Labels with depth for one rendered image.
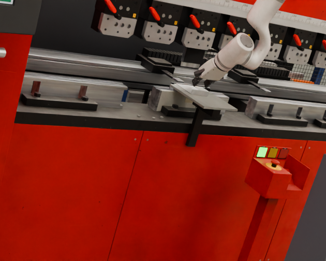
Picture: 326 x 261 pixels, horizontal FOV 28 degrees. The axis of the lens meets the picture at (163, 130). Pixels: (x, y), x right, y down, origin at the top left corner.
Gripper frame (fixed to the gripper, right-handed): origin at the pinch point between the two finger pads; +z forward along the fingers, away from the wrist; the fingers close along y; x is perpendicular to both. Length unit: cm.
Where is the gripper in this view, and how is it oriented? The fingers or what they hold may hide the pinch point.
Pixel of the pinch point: (201, 82)
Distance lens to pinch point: 274.3
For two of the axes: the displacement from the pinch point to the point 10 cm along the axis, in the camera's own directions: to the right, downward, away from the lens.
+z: -5.0, 4.5, 7.4
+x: 1.9, 8.9, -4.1
